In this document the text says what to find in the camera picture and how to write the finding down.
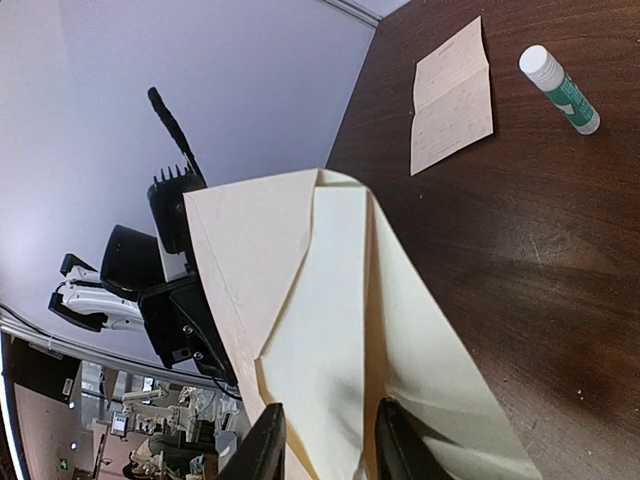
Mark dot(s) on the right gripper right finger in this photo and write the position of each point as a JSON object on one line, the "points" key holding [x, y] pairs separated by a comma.
{"points": [[400, 451]]}

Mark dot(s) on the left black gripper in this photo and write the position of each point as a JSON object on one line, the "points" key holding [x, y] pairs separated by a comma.
{"points": [[180, 326]]}

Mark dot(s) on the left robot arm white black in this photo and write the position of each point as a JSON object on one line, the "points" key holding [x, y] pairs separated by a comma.
{"points": [[146, 283]]}

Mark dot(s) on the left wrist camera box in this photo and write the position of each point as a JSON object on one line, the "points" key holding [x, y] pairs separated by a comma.
{"points": [[166, 199]]}

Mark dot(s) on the beige envelope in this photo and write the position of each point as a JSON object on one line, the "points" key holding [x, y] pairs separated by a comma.
{"points": [[320, 309]]}

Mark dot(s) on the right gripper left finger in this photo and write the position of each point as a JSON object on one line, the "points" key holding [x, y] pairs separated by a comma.
{"points": [[261, 456]]}

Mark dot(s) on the green white glue stick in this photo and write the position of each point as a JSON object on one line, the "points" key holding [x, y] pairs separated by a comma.
{"points": [[549, 76]]}

